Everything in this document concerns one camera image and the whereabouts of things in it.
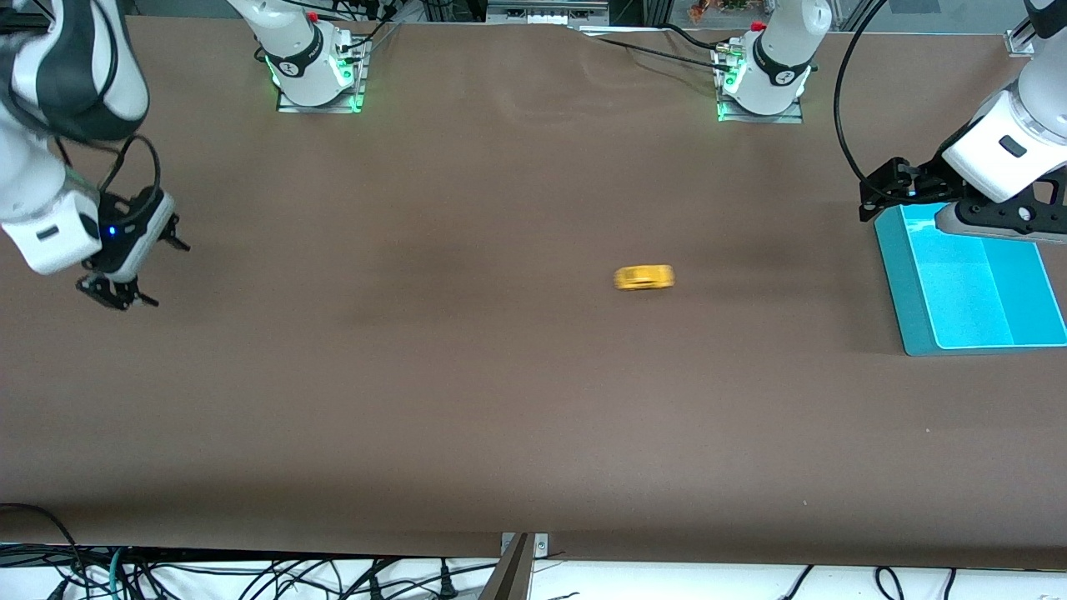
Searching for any yellow toy beetle car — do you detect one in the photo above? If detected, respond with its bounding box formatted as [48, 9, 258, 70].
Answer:
[614, 264, 675, 292]

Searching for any teal plastic bin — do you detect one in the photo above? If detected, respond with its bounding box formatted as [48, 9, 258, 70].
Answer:
[873, 202, 1067, 358]

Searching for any grey power strip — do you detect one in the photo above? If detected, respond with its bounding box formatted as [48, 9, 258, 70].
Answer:
[487, 0, 611, 26]

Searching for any grey metal pole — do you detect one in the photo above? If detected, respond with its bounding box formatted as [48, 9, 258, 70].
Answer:
[478, 533, 535, 600]

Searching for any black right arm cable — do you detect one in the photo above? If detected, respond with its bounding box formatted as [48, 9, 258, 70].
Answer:
[53, 133, 162, 219]

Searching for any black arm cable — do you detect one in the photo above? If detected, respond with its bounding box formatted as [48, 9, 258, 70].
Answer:
[834, 0, 889, 183]
[53, 133, 162, 219]

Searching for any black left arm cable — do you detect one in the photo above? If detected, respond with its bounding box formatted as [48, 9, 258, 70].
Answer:
[834, 0, 889, 183]

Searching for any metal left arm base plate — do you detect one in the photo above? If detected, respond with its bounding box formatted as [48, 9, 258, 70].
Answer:
[715, 43, 806, 125]

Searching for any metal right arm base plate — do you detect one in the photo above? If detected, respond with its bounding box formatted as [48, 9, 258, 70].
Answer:
[276, 40, 368, 114]

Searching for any black looped floor cable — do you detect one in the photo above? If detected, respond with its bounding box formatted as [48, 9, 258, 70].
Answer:
[0, 502, 94, 600]

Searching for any short black table cable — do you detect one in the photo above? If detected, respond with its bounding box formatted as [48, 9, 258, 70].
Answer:
[663, 23, 733, 53]

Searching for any long black table cable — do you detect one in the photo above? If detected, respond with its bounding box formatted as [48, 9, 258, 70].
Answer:
[594, 35, 734, 74]

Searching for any black base cable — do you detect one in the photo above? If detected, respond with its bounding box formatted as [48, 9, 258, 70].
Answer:
[338, 0, 403, 59]

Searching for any metal table bracket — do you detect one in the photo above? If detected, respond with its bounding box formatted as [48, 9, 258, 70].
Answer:
[500, 532, 550, 558]

